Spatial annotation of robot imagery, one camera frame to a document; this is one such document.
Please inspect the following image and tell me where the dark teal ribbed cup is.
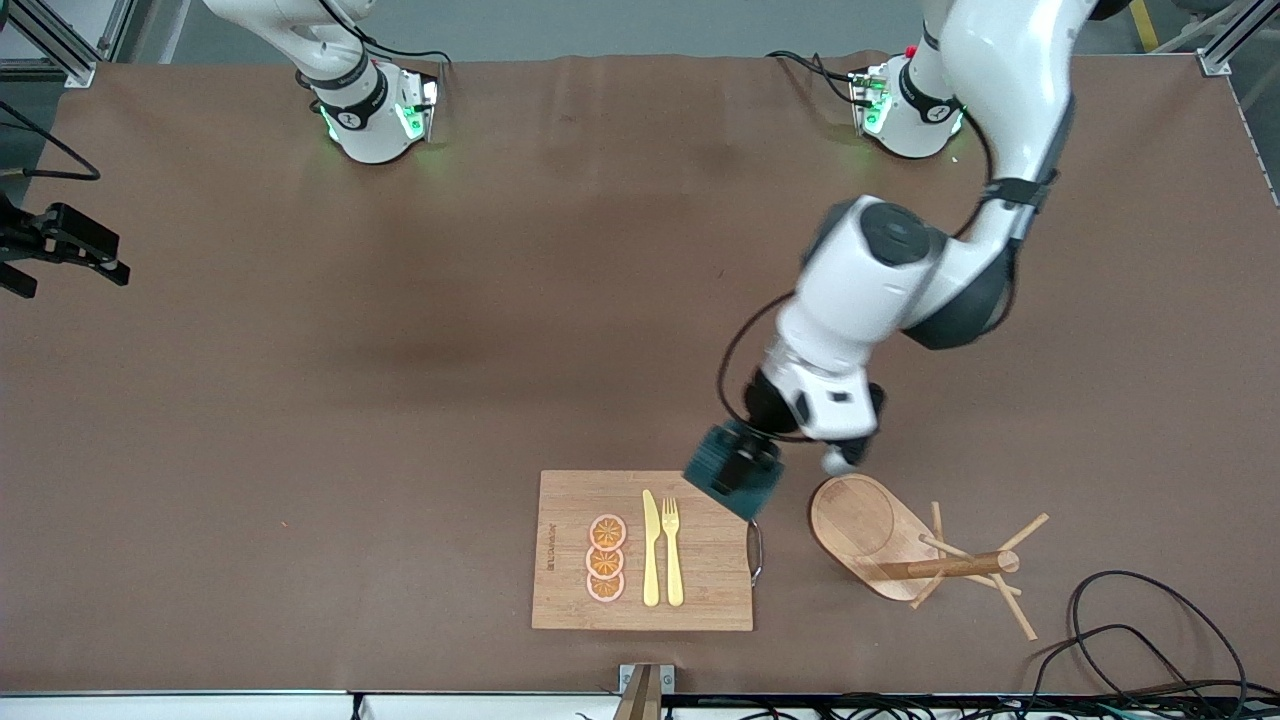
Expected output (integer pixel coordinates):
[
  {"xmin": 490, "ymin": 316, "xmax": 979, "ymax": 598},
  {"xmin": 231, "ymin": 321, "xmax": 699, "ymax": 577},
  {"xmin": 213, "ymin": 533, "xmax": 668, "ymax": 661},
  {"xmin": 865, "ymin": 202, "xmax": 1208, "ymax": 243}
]
[{"xmin": 684, "ymin": 424, "xmax": 787, "ymax": 522}]

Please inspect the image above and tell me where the wooden mug tree rack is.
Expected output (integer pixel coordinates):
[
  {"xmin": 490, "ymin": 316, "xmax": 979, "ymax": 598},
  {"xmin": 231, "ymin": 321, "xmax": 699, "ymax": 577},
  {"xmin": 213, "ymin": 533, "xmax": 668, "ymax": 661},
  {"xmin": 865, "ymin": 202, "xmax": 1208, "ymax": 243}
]
[{"xmin": 810, "ymin": 473, "xmax": 1051, "ymax": 642}]

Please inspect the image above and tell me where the yellow plastic fork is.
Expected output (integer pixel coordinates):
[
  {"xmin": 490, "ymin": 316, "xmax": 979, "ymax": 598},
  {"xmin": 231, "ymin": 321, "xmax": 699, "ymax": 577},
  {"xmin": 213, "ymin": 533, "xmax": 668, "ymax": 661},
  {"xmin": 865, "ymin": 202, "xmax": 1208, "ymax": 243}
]
[{"xmin": 661, "ymin": 497, "xmax": 685, "ymax": 608}]

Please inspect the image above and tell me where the yellow plastic knife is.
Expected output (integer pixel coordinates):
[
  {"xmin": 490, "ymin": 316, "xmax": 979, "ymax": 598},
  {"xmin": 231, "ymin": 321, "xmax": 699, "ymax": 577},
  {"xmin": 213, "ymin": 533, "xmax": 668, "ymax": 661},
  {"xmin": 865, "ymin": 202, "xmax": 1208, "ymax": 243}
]
[{"xmin": 642, "ymin": 489, "xmax": 662, "ymax": 608}]

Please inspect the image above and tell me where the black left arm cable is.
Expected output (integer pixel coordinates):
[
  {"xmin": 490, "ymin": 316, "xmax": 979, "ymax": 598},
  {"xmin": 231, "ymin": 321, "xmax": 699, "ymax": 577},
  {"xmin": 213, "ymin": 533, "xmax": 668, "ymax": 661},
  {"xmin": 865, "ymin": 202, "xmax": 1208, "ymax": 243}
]
[{"xmin": 716, "ymin": 290, "xmax": 811, "ymax": 443}]

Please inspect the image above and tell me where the bamboo cutting board metal handle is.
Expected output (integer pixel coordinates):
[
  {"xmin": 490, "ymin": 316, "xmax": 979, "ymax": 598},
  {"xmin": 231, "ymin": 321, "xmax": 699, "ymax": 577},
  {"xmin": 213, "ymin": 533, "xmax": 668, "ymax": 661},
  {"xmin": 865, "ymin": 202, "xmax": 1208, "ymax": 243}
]
[{"xmin": 531, "ymin": 470, "xmax": 764, "ymax": 633}]

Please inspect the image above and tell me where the metal table edge bracket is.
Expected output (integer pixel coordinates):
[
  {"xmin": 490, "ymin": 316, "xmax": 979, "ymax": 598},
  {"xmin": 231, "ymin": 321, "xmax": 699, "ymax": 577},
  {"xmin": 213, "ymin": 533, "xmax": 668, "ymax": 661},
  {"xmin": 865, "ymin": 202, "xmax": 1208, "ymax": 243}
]
[{"xmin": 612, "ymin": 663, "xmax": 676, "ymax": 720}]

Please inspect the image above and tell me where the black loose table cable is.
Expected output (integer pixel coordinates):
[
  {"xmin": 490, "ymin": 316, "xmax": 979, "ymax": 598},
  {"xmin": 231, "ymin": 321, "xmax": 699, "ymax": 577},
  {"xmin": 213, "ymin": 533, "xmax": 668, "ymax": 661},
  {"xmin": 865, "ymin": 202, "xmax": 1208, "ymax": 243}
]
[
  {"xmin": 1068, "ymin": 570, "xmax": 1249, "ymax": 720},
  {"xmin": 1025, "ymin": 622, "xmax": 1211, "ymax": 701}
]

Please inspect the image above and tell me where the black left base cable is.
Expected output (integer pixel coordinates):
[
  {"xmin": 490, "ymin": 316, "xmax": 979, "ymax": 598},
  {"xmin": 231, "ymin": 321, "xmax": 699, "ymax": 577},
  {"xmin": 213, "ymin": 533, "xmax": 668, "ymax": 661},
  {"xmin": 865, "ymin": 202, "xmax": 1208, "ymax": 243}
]
[{"xmin": 766, "ymin": 50, "xmax": 863, "ymax": 103}]

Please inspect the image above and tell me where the black base cable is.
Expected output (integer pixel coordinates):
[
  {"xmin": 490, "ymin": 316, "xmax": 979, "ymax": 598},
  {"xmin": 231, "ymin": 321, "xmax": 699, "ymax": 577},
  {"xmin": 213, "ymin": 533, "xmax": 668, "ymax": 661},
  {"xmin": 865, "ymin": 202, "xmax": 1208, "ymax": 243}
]
[
  {"xmin": 766, "ymin": 50, "xmax": 863, "ymax": 103},
  {"xmin": 330, "ymin": 0, "xmax": 453, "ymax": 67}
]

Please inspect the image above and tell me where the black right base cable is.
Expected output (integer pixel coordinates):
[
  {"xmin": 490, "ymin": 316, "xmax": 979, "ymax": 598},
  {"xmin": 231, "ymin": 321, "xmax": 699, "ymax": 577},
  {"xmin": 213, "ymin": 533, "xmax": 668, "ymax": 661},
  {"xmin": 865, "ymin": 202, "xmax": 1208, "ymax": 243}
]
[{"xmin": 330, "ymin": 0, "xmax": 453, "ymax": 67}]

